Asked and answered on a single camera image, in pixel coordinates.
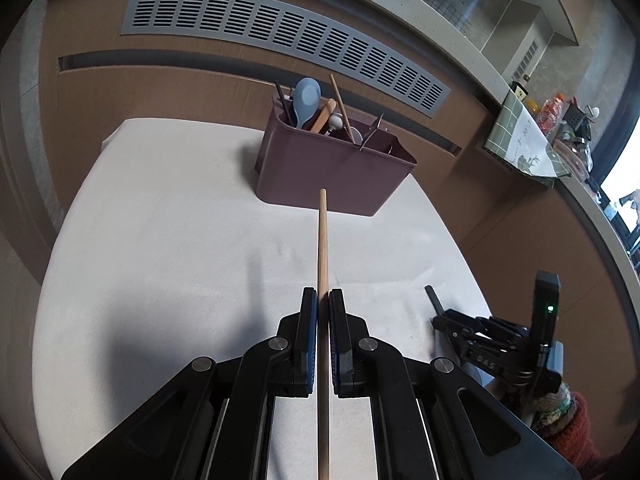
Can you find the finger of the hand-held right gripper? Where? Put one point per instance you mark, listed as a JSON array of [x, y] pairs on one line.
[[470, 327]]

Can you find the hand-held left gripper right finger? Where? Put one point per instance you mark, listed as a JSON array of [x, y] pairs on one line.
[[334, 340]]

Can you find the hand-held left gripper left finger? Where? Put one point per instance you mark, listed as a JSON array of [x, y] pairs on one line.
[[311, 330]]

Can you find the wooden chopstick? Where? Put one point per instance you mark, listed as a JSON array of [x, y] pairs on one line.
[[323, 240], [340, 102]]

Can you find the maroon plastic utensil holder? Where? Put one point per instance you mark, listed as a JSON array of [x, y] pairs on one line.
[[320, 175]]

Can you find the metal spatula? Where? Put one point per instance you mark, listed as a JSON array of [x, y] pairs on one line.
[[372, 135]]

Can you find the metal spoon with white knob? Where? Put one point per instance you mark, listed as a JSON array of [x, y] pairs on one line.
[[334, 121]]

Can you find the wooden spoon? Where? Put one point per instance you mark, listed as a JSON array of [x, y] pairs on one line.
[[322, 117]]

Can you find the person's right forearm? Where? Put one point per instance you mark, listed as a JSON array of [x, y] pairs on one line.
[[575, 435]]

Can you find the green tiled cloth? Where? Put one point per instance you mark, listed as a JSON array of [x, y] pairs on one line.
[[510, 125]]

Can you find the orange snack packet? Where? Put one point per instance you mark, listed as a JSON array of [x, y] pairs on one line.
[[550, 112]]

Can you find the black metal basket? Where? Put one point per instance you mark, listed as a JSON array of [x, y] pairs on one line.
[[577, 115]]

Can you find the blue plastic spoon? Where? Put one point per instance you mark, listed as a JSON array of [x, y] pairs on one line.
[[306, 100]]

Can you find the small grey vent grille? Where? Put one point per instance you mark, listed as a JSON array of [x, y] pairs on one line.
[[525, 60]]

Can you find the long grey vent grille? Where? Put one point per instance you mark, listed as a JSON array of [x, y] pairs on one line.
[[250, 15]]

